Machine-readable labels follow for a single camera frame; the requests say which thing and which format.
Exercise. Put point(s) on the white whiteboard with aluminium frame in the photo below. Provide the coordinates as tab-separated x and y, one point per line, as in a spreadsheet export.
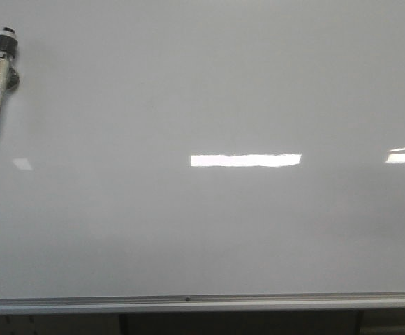
203	156

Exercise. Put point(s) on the white black whiteboard marker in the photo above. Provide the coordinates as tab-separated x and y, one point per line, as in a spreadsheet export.
9	77

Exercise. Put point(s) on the grey pegboard panel under board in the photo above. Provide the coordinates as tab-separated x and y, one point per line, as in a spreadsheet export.
59	324

